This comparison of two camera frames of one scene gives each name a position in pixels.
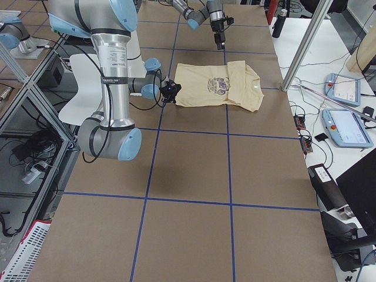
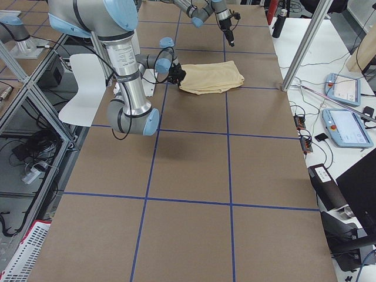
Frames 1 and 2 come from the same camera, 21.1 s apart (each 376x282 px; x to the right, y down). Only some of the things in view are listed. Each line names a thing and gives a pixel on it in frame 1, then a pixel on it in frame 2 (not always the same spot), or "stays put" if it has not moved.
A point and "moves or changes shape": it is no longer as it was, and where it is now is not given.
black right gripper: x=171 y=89 to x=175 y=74
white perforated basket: x=23 y=261 stays put
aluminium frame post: x=315 y=14 stays put
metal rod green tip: x=339 y=103 stays put
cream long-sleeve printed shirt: x=235 y=83 moves or changes shape
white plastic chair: x=88 y=100 stays put
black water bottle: x=278 y=26 stays put
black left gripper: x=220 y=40 to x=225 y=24
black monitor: x=358 y=183 stays put
